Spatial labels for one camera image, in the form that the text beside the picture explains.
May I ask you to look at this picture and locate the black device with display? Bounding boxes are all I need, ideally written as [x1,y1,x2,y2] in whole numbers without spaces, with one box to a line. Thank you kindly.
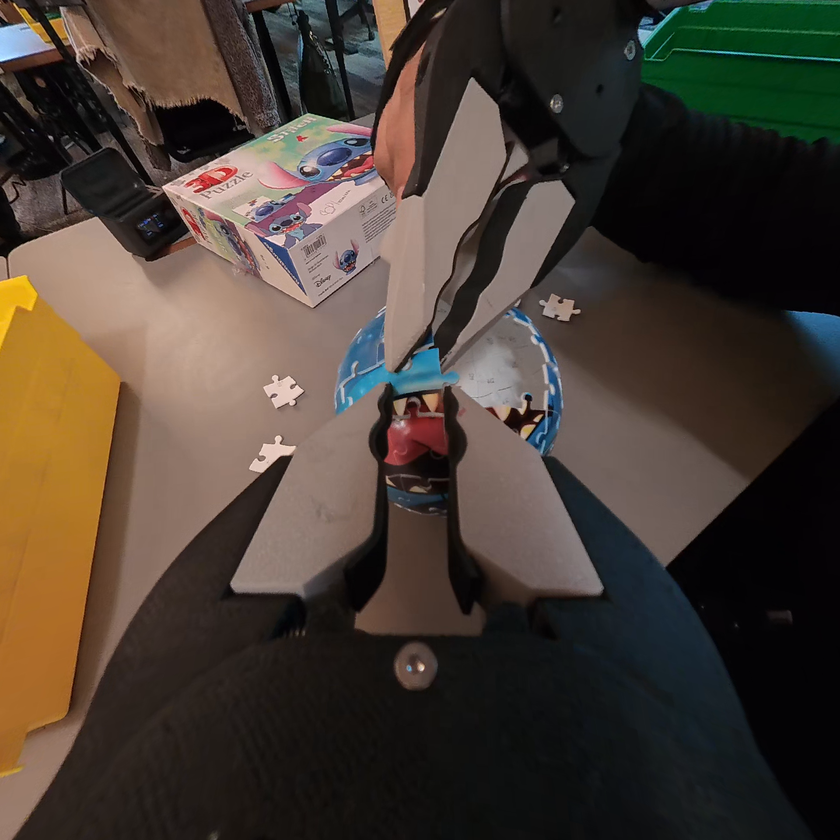
[60,147,188,260]

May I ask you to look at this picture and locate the yellow plastic bin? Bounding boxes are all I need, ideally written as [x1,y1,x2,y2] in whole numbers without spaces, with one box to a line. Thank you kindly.
[0,276,122,778]

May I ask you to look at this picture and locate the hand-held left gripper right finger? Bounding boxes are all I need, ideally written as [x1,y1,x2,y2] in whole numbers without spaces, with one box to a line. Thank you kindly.
[443,384,606,618]

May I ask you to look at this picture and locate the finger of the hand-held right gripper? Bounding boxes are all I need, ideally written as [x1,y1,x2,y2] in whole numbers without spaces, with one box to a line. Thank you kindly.
[379,77,511,373]
[434,172,578,368]

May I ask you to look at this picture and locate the green plastic bin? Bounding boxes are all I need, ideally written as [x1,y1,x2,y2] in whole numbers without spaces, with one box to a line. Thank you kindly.
[640,0,840,142]

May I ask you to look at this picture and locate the person's right hand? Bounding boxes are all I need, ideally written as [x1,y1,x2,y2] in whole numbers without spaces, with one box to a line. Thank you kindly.
[373,62,429,201]

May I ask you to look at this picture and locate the blue puzzle ball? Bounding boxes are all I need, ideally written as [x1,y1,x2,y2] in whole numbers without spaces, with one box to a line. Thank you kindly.
[335,305,564,519]

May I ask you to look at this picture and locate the printed puzzle box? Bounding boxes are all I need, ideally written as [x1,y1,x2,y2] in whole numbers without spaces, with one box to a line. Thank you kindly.
[162,113,401,308]

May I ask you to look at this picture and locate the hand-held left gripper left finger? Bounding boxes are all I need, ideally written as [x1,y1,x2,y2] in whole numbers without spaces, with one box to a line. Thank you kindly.
[230,384,396,614]

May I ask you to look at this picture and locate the person's right forearm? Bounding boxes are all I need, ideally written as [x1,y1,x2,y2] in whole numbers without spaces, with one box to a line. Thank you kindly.
[591,85,840,316]

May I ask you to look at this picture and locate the blue puzzle piece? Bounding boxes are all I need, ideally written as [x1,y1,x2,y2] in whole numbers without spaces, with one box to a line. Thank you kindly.
[392,346,460,393]

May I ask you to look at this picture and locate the beige burlap cloth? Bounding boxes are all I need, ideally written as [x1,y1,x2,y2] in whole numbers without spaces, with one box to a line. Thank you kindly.
[62,0,217,145]

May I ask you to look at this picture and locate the person's legs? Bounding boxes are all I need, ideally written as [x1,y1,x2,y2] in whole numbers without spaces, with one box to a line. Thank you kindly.
[666,413,840,840]

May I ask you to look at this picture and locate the grey knit cloth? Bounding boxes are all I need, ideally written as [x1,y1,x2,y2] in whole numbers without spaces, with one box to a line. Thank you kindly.
[203,0,283,132]

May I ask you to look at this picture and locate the black bag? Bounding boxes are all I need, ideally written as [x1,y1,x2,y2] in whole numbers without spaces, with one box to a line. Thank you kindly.
[298,10,349,119]

